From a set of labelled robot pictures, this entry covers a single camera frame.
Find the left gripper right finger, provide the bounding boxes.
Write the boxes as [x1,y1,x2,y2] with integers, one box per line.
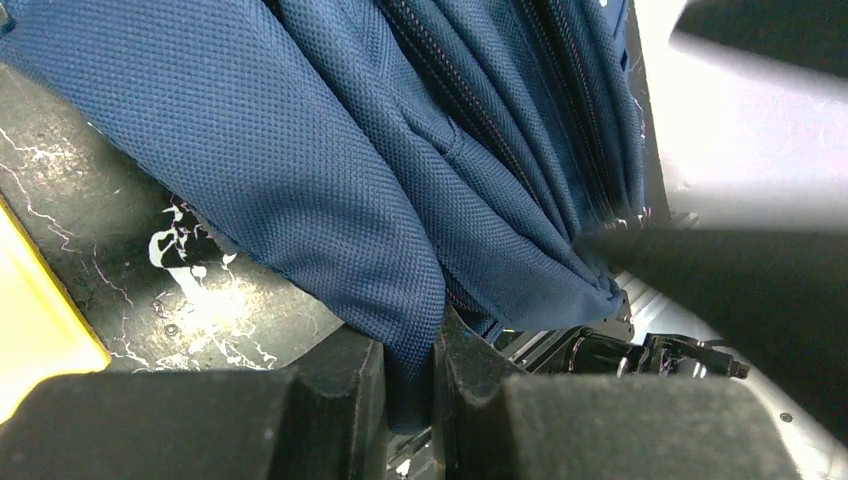
[433,312,799,479]

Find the yellow notebook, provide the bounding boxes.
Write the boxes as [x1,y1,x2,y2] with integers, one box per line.
[1,203,111,422]

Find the navy blue backpack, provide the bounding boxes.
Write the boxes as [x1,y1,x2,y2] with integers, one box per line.
[1,1,644,433]

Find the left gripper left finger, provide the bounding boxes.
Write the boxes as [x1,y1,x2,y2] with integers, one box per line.
[1,328,387,479]

